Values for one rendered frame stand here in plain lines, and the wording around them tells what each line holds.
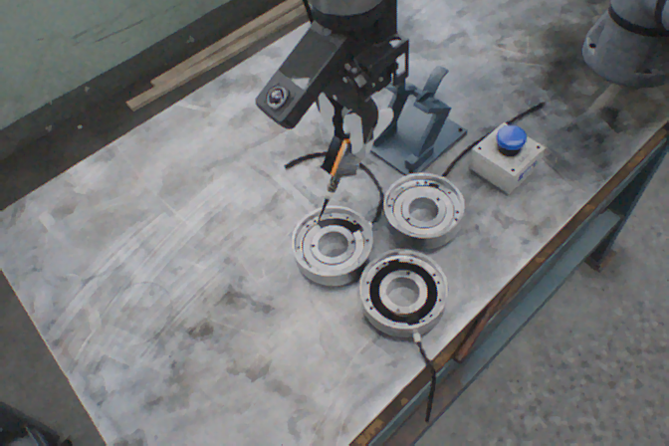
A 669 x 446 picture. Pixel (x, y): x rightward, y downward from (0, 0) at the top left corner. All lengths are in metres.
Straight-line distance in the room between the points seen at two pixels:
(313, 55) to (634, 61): 0.58
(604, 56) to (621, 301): 0.88
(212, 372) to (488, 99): 0.58
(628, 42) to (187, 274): 0.74
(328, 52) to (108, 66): 1.82
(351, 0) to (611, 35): 0.56
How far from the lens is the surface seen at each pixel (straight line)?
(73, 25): 2.20
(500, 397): 1.53
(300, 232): 0.74
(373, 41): 0.59
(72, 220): 0.90
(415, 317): 0.67
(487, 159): 0.79
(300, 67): 0.56
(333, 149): 0.67
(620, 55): 0.99
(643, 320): 1.71
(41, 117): 2.32
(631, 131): 0.94
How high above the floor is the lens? 1.44
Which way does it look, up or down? 52 degrees down
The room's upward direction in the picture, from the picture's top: 8 degrees counter-clockwise
